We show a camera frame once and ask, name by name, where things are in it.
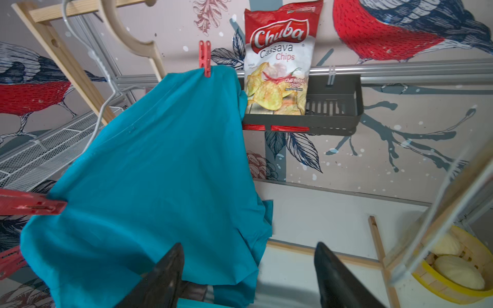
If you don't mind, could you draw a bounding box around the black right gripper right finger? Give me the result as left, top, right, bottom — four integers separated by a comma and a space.
314, 242, 383, 308

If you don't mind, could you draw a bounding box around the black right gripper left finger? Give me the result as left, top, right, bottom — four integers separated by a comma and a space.
115, 243, 184, 308

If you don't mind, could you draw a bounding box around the teal t-shirt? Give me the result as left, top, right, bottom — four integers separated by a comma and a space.
21, 65, 272, 307

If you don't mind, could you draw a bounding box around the red clothespin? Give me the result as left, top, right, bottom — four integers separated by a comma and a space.
198, 41, 211, 78
0, 246, 27, 280
1, 189, 68, 216

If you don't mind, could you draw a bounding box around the wooden ring hanger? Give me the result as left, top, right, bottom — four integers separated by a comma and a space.
97, 0, 166, 82

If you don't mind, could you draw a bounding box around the white wire hanger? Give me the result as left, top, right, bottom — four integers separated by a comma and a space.
384, 141, 492, 286

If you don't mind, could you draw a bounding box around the white hanger of pink shirt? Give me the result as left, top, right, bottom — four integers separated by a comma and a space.
60, 0, 121, 155

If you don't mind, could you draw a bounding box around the teal plastic laundry basket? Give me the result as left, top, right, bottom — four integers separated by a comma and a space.
177, 299, 230, 308

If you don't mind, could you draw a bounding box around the yellow bowl with buns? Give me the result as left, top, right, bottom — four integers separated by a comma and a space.
412, 226, 492, 305

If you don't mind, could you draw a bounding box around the red clothespin on pink shirt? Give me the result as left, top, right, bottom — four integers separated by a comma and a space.
0, 246, 27, 280

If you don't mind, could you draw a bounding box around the red Chuba chips bag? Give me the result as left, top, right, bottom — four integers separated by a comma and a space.
243, 1, 324, 116

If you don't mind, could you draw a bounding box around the wooden clothes rack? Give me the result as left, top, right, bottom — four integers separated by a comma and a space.
11, 0, 493, 308

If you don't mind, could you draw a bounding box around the black wall basket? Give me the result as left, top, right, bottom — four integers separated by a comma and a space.
243, 74, 363, 136

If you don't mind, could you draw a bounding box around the white wire wall shelf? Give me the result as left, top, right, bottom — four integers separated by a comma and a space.
0, 106, 124, 192

